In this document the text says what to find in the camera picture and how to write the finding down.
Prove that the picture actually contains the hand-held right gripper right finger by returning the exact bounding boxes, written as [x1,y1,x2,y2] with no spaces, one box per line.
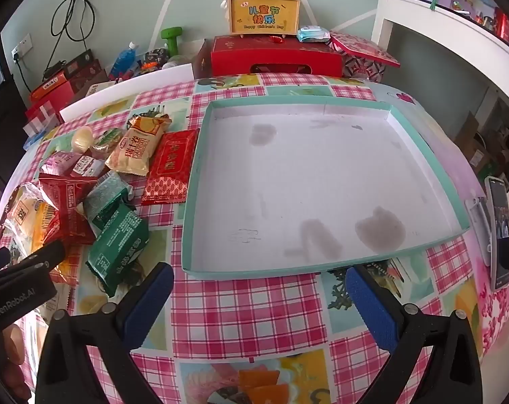
[346,264,484,404]

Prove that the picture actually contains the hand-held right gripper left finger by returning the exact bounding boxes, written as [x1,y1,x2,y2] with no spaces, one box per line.
[34,262,175,404]

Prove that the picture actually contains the orange yellow snack packet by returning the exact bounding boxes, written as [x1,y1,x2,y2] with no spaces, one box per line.
[4,185,40,236]

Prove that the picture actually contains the purple cake roll packet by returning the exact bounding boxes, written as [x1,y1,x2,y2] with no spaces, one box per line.
[39,150,105,178]

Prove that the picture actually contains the round pale pastry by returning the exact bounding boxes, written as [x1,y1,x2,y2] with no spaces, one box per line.
[71,127,94,152]

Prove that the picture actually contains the green-wrapped rice cracker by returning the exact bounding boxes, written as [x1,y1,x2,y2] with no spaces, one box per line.
[90,128,124,161]

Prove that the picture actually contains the teal shallow cardboard tray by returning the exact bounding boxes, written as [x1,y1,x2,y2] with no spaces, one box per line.
[181,100,470,280]

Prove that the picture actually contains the person's left hand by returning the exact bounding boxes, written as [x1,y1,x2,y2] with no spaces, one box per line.
[1,323,33,403]

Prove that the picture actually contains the clear yellow cake packet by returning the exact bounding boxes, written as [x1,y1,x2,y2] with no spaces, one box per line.
[30,201,56,254]

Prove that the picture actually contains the red square snack packet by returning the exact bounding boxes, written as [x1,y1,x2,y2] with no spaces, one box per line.
[44,208,96,247]
[38,174,100,220]

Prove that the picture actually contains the dark green snack packet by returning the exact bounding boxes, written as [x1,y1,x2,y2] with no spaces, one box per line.
[86,204,150,297]

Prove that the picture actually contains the silver green snack packet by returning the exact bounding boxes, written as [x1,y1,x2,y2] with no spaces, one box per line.
[84,172,134,230]

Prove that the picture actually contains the checkered cake-print tablecloth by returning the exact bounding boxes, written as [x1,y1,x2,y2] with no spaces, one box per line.
[0,73,509,404]

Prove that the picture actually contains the clear plastic box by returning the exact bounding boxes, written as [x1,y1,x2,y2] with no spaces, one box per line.
[23,111,61,144]

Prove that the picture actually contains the black cabinet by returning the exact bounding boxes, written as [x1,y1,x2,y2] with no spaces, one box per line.
[0,46,28,194]

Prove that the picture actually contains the white phone holder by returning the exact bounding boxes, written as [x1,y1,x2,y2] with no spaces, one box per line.
[465,196,493,267]

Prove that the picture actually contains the red gold-patterned snack packet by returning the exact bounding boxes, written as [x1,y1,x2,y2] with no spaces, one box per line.
[140,130,199,206]

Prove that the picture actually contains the cream cake roll packet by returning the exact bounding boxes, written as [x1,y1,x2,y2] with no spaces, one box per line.
[105,128,158,176]

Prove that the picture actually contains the smartphone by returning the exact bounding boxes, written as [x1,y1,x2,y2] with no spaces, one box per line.
[484,175,509,290]

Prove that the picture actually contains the orange flat box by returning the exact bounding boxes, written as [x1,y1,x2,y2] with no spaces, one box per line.
[30,71,76,102]

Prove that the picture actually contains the white foam board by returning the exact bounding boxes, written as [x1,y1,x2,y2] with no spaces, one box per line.
[60,64,194,124]

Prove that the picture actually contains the brown red box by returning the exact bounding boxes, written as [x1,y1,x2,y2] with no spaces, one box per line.
[71,60,109,90]

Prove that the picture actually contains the black power adapter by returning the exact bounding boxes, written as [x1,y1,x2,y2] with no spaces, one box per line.
[44,60,66,80]

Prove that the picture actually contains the brown cardboard boxes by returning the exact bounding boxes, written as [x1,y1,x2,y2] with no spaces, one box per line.
[454,111,491,169]

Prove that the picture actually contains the dark flat box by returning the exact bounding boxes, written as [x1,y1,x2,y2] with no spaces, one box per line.
[63,49,95,77]

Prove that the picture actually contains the blue plastic bottle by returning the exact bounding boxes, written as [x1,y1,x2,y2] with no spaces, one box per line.
[110,42,140,78]

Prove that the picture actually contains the dark toy pile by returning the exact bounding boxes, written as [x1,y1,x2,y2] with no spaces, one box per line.
[138,48,171,72]

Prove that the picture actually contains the patterned box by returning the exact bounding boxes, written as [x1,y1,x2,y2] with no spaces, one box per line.
[343,57,385,84]

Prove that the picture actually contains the clear plastic jar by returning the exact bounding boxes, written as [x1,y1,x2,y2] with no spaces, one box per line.
[166,53,194,70]

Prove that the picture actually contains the open brown cardboard box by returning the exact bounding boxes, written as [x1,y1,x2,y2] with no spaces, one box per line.
[79,38,215,97]

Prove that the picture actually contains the green dumbbell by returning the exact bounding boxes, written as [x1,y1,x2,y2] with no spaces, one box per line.
[160,27,183,53]

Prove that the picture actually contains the red patterned box lid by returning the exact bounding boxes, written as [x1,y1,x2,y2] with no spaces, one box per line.
[329,31,402,69]

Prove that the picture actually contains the red gift box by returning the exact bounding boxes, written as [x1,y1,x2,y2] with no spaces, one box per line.
[210,35,343,78]

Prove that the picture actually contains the light blue wet wipes pack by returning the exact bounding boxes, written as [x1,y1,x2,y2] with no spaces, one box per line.
[297,25,331,43]

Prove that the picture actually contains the white shelf unit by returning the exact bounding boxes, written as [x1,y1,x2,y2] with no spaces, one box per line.
[372,0,509,144]

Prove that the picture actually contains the white wall socket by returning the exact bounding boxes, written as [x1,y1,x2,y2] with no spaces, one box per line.
[11,34,33,62]

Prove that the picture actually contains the yellow gift box with handle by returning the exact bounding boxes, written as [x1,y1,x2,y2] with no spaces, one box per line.
[225,0,301,36]

